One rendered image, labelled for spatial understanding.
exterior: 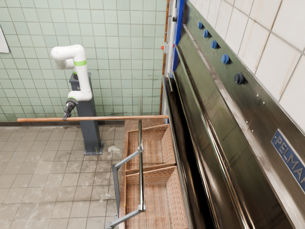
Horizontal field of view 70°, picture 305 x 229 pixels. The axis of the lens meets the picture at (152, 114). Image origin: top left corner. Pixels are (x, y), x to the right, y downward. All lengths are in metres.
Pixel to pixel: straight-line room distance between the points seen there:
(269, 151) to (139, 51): 2.46
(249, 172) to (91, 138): 2.49
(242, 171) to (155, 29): 2.30
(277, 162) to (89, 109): 2.33
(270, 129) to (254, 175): 0.18
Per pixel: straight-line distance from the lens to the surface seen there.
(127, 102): 3.39
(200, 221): 1.16
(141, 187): 1.49
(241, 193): 0.88
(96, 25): 2.91
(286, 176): 0.70
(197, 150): 1.34
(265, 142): 0.77
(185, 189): 1.20
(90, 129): 2.97
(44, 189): 3.11
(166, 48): 2.61
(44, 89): 3.52
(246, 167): 0.87
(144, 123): 2.81
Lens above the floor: 2.43
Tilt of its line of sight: 39 degrees down
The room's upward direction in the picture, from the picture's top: 3 degrees clockwise
